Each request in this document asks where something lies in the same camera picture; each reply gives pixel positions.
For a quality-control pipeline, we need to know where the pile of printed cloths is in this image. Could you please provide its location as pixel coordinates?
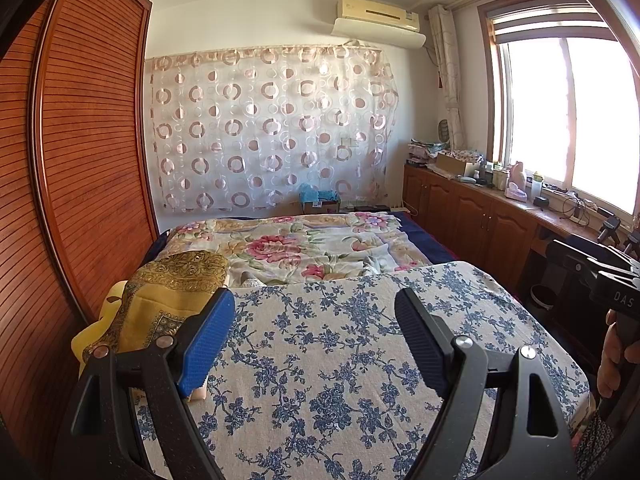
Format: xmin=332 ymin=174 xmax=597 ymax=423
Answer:
xmin=407 ymin=140 xmax=443 ymax=166

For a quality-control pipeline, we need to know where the open cardboard box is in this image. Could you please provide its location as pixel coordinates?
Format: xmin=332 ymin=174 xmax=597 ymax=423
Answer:
xmin=436 ymin=152 xmax=483 ymax=176

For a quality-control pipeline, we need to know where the golden brown patterned shirt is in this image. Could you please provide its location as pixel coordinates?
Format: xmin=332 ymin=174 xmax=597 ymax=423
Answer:
xmin=82 ymin=251 xmax=231 ymax=361

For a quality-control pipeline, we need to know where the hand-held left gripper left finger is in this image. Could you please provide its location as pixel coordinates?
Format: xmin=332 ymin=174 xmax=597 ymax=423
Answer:
xmin=50 ymin=287 xmax=237 ymax=480

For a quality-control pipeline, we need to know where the cream wall air conditioner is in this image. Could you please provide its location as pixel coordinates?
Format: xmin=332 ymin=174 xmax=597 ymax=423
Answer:
xmin=336 ymin=0 xmax=420 ymax=23

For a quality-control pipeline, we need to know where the wooden sideboard cabinet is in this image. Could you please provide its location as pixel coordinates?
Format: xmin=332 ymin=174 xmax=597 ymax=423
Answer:
xmin=402 ymin=162 xmax=640 ymax=356

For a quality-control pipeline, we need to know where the pink floral blanket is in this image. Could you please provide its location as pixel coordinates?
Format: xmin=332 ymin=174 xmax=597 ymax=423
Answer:
xmin=162 ymin=211 xmax=436 ymax=286

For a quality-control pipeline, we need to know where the wooden louvered wardrobe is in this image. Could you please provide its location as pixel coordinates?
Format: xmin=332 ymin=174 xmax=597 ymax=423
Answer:
xmin=0 ymin=0 xmax=161 ymax=480

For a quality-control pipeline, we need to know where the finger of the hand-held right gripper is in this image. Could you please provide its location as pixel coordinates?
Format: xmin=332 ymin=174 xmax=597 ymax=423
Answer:
xmin=546 ymin=239 xmax=640 ymax=281

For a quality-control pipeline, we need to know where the wood-framed window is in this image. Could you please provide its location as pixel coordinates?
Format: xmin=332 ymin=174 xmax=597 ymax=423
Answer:
xmin=477 ymin=0 xmax=640 ymax=221

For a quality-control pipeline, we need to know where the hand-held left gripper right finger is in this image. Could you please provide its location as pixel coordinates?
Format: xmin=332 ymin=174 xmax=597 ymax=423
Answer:
xmin=394 ymin=287 xmax=576 ymax=480

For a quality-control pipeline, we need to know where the small waste bin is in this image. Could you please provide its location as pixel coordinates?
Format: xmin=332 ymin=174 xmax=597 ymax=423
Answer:
xmin=530 ymin=284 xmax=555 ymax=311

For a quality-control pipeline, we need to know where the pale patterned window curtain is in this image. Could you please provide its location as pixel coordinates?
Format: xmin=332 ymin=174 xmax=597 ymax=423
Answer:
xmin=427 ymin=5 xmax=468 ymax=151

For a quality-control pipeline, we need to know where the blue floral bed sheet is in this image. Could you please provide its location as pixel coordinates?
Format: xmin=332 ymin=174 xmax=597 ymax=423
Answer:
xmin=135 ymin=260 xmax=591 ymax=480

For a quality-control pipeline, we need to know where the sheer circle-patterned curtain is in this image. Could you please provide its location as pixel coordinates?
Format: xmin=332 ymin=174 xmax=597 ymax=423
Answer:
xmin=144 ymin=42 xmax=400 ymax=213

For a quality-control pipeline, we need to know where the tangle of cables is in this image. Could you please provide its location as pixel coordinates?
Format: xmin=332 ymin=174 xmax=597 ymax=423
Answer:
xmin=542 ymin=185 xmax=601 ymax=221

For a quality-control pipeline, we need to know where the yellow plush toy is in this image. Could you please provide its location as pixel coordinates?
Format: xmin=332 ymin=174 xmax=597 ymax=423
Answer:
xmin=70 ymin=280 xmax=131 ymax=376

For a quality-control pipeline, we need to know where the person's dark patterned clothing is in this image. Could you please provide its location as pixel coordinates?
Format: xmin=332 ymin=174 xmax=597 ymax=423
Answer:
xmin=574 ymin=407 xmax=618 ymax=480

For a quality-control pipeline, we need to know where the person's right hand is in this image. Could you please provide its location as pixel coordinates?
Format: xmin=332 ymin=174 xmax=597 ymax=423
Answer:
xmin=596 ymin=309 xmax=640 ymax=401

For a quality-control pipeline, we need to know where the pink plastic container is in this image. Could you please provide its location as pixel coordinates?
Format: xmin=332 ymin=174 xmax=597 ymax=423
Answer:
xmin=505 ymin=160 xmax=528 ymax=203

